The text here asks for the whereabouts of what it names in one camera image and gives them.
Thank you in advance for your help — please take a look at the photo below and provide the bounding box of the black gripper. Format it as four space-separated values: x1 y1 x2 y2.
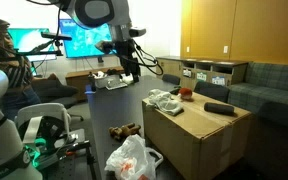
115 39 140 82

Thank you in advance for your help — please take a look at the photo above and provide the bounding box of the white cloth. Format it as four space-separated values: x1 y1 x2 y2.
148 89 183 116

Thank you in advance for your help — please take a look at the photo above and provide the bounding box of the dark grey sponge block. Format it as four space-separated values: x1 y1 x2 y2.
204 102 234 115

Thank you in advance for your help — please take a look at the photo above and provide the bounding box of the white plastic bag orange print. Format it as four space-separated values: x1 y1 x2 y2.
105 135 164 180

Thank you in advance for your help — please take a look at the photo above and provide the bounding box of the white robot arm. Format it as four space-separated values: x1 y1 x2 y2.
48 0 146 83

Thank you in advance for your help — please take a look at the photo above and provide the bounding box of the large cardboard box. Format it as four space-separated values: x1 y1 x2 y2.
142 93 252 180

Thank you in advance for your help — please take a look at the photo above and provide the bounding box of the wooden low shelf cabinet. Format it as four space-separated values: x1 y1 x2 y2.
156 56 248 89

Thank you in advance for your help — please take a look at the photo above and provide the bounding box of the red plush carrot toy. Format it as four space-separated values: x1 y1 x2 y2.
178 88 193 100

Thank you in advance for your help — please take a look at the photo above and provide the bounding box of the brown plush moose toy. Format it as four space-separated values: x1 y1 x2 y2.
109 123 141 141

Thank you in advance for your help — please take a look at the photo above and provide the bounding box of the dark office chair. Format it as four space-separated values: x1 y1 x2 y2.
194 81 229 103

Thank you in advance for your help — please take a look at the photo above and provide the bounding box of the white VR headset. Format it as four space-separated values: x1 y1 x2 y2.
15 103 71 157

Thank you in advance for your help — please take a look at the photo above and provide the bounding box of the person in striped shirt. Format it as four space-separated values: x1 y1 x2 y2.
0 23 42 121

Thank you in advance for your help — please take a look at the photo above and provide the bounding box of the green plaid sofa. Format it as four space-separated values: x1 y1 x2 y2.
228 62 288 127

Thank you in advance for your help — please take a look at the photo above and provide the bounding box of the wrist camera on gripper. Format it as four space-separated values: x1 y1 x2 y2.
129 28 146 37

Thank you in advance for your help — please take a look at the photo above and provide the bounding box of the wall mounted monitor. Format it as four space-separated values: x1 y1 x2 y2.
60 19 112 58

